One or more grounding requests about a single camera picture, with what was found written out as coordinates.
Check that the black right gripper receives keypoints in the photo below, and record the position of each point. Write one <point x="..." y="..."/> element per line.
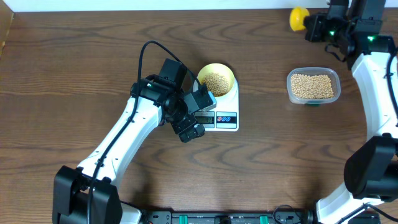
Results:
<point x="312" y="33"/>

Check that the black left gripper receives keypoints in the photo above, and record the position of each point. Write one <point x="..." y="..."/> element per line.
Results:
<point x="190" y="121"/>

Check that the yellow measuring scoop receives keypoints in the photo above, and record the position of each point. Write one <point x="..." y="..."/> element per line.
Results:
<point x="296" y="18"/>

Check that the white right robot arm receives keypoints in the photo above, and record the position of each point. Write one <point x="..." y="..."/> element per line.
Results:
<point x="370" y="174"/>

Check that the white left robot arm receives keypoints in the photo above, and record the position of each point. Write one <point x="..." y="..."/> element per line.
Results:
<point x="89" y="193"/>

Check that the soybeans in bowl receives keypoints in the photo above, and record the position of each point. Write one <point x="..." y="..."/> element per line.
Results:
<point x="217" y="83"/>

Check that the pale yellow bowl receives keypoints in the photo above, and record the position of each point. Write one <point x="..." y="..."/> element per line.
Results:
<point x="217" y="68"/>

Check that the clear plastic container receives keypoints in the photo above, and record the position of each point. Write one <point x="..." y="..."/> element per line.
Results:
<point x="335" y="83"/>

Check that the soybeans in container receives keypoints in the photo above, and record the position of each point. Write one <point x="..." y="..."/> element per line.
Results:
<point x="311" y="87"/>

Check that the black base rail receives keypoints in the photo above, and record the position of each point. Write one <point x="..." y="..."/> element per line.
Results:
<point x="280" y="216"/>

